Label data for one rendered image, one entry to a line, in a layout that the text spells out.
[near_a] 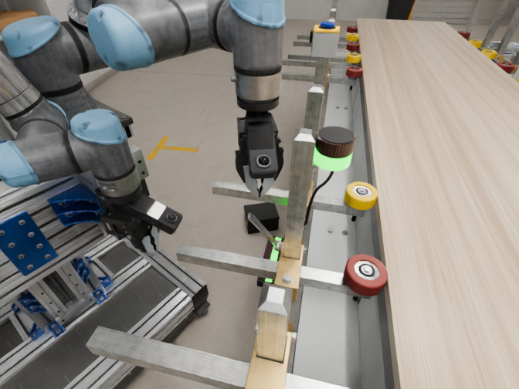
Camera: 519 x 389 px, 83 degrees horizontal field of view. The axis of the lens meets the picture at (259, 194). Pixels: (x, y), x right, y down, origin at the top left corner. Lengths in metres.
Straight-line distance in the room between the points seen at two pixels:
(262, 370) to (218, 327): 1.11
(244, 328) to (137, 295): 0.52
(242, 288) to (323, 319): 0.83
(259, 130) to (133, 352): 0.38
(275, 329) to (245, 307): 1.22
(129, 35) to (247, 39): 0.15
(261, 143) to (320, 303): 0.56
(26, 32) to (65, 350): 1.10
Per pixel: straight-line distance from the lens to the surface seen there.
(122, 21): 0.44
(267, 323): 0.36
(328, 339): 0.86
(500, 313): 0.70
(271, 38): 0.46
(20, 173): 0.59
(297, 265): 0.66
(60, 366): 1.46
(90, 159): 0.57
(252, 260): 0.67
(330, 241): 1.05
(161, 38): 0.45
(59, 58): 0.85
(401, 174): 0.92
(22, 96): 0.67
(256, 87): 0.47
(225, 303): 1.61
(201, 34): 0.50
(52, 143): 0.58
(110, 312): 1.48
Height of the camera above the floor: 1.40
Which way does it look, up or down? 41 degrees down
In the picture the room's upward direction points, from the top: straight up
